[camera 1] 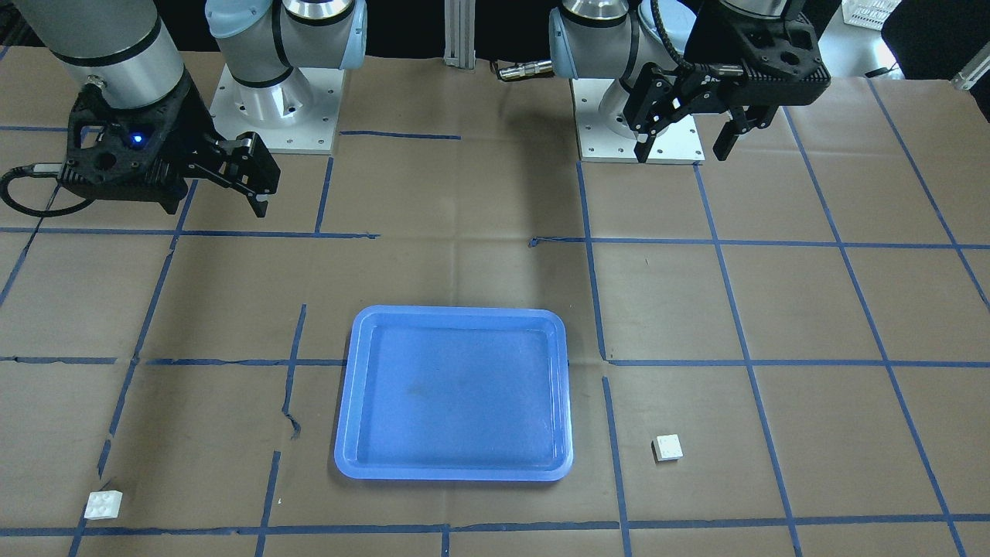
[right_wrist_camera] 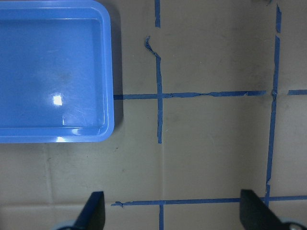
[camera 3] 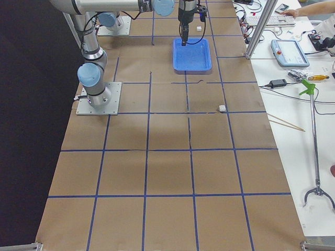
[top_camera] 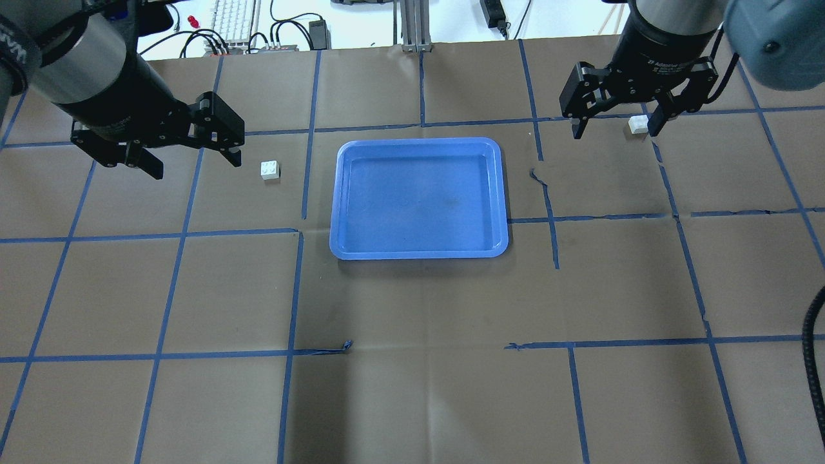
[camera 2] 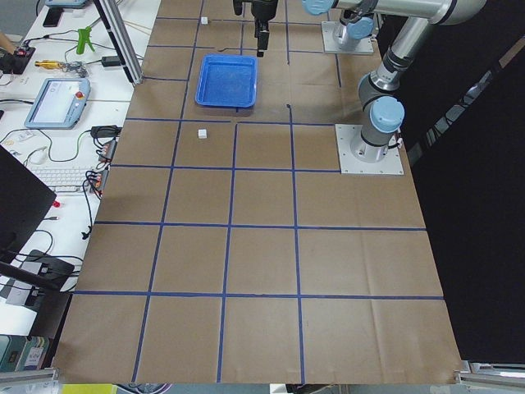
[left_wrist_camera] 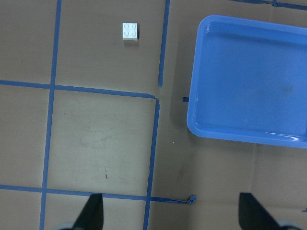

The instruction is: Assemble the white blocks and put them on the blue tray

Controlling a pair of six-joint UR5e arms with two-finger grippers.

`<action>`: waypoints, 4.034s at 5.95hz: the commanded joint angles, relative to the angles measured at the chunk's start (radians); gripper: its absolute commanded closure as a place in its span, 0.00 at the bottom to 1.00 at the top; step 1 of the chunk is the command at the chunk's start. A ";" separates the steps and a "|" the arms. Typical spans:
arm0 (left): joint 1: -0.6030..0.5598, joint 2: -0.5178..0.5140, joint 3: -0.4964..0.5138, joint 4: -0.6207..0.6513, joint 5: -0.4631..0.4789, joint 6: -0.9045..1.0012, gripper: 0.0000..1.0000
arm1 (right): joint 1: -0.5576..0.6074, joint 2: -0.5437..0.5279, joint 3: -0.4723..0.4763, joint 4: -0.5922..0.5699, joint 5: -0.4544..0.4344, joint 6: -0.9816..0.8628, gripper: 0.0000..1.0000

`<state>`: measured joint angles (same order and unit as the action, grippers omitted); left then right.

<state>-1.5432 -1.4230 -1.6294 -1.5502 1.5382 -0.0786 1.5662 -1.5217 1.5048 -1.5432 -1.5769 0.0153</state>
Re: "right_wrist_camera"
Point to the blue plastic tray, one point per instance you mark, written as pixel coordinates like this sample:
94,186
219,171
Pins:
56,80

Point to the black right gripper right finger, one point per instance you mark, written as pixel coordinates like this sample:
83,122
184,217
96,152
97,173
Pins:
255,215

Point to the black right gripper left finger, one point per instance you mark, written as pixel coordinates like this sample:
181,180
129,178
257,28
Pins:
92,216

